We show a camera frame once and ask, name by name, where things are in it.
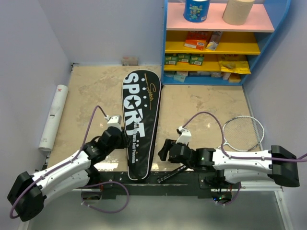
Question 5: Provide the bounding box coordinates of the black racket cover bag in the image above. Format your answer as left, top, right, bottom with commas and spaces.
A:
122, 69, 162, 182

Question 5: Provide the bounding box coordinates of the white shuttlecock tube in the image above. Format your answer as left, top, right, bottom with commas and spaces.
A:
38, 85, 68, 152

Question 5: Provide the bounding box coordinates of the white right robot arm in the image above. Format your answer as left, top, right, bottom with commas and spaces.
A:
158, 139, 300, 188

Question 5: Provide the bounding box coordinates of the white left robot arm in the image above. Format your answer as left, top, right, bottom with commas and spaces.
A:
7, 127, 129, 222

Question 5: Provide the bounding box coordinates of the small pink box behind table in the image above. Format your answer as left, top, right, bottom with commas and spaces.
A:
121, 56, 139, 66

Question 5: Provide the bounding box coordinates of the green box left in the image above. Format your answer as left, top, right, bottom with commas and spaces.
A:
164, 53, 178, 65

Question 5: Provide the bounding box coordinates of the green box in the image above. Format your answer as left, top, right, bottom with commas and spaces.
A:
189, 54, 204, 66
164, 53, 178, 65
178, 53, 191, 63

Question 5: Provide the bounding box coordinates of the green box right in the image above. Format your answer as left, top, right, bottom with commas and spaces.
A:
189, 54, 204, 66

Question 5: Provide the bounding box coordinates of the green box middle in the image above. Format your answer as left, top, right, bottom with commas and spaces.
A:
178, 53, 191, 63

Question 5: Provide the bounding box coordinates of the yellow snack bag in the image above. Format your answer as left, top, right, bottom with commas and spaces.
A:
217, 54, 251, 74

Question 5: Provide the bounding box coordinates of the blue shelf unit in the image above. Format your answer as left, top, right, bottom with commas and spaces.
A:
162, 0, 290, 86

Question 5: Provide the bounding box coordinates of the orange snack box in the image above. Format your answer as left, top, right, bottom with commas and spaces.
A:
184, 31, 211, 50

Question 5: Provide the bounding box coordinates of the silver snack pouch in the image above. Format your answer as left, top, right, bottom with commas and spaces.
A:
206, 31, 223, 51

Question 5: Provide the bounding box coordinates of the blue wrapped paper roll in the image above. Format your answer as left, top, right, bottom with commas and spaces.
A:
183, 0, 210, 23

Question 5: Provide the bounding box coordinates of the brown paper towel roll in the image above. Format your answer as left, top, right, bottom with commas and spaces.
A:
222, 0, 255, 25

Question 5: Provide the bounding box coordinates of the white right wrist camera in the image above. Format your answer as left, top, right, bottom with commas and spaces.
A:
176, 126, 191, 145

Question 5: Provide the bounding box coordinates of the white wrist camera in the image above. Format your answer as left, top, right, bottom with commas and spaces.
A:
105, 115, 122, 131
176, 126, 191, 145

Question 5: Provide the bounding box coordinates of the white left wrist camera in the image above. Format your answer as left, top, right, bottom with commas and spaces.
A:
105, 115, 122, 131

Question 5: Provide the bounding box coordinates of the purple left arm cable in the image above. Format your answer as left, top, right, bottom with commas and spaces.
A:
9, 105, 108, 219

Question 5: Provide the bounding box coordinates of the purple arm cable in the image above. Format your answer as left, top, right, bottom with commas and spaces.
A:
181, 111, 307, 207
9, 105, 108, 219

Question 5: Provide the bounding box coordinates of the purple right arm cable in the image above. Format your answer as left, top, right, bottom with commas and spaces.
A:
181, 111, 307, 207

